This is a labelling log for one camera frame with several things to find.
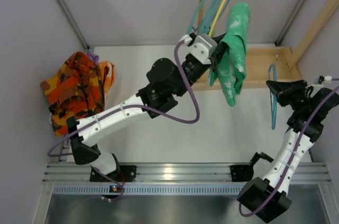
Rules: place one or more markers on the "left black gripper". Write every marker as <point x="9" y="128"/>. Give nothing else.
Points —
<point x="216" y="52"/>

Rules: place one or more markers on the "grey slotted cable duct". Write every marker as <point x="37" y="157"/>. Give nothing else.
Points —
<point x="149" y="189"/>

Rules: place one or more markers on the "right aluminium frame post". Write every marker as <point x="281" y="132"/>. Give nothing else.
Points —
<point x="295" y="11"/>

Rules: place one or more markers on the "wooden clothes rack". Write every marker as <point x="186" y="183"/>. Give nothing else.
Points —
<point x="268" y="19"/>

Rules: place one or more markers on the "aluminium corner frame post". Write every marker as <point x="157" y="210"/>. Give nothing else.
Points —
<point x="73" y="24"/>

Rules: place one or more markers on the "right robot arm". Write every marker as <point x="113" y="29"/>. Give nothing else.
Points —
<point x="267" y="196"/>

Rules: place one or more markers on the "blue hanger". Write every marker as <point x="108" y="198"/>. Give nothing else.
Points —
<point x="272" y="75"/>

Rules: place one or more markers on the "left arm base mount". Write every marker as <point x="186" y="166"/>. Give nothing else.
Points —
<point x="125" y="173"/>

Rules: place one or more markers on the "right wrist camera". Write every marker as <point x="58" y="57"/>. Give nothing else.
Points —
<point x="321" y="80"/>

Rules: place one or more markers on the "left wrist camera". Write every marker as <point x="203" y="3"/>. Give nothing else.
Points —
<point x="201" y="48"/>

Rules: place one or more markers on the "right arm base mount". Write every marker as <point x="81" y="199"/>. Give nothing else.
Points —
<point x="241" y="173"/>

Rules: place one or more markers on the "yellow hanger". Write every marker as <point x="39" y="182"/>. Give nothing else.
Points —
<point x="216" y="17"/>

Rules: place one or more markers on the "orange camouflage trousers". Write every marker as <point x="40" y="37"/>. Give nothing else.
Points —
<point x="75" y="90"/>

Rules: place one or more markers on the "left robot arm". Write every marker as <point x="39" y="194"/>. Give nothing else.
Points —
<point x="167" y="80"/>

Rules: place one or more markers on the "aluminium mounting rail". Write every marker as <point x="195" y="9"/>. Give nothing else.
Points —
<point x="306" y="173"/>

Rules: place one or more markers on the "green trousers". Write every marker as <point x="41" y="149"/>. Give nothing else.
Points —
<point x="231" y="71"/>

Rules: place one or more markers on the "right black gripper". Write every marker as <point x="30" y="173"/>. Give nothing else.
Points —
<point x="300" y="92"/>

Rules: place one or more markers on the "purple trousers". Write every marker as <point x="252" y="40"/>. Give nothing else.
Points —
<point x="94" y="57"/>

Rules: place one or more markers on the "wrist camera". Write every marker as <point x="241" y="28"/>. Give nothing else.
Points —
<point x="201" y="48"/>
<point x="321" y="80"/>

